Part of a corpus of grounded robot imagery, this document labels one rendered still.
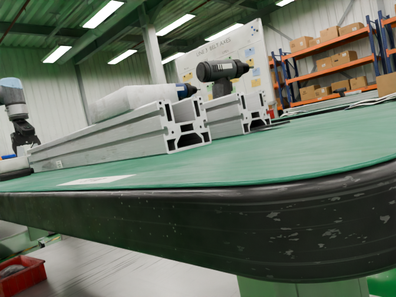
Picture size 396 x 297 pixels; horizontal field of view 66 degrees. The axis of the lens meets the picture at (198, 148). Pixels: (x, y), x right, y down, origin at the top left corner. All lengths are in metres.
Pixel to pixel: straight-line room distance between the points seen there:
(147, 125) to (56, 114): 12.69
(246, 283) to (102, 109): 0.46
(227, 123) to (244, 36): 3.37
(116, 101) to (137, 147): 0.09
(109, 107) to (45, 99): 12.58
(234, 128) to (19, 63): 12.82
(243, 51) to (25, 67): 10.40
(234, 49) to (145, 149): 3.57
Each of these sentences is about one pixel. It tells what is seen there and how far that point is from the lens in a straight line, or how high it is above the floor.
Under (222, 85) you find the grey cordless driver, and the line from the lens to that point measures 0.90.
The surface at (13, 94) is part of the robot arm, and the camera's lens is 1.42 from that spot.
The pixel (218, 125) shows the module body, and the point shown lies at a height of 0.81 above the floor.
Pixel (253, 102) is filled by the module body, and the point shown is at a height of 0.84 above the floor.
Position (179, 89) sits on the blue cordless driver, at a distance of 1.14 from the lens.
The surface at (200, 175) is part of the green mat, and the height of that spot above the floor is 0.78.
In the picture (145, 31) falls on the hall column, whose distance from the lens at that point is 10.01.
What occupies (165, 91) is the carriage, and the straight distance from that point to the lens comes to 0.58.
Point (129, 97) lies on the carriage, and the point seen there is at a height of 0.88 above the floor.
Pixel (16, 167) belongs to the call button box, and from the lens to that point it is 1.04.
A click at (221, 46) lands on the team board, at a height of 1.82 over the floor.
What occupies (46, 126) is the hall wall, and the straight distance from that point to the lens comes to 13.00.
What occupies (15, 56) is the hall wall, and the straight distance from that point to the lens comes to 13.38.
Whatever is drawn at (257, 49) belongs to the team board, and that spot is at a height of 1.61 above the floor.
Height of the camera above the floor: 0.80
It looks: 3 degrees down
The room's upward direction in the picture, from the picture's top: 12 degrees counter-clockwise
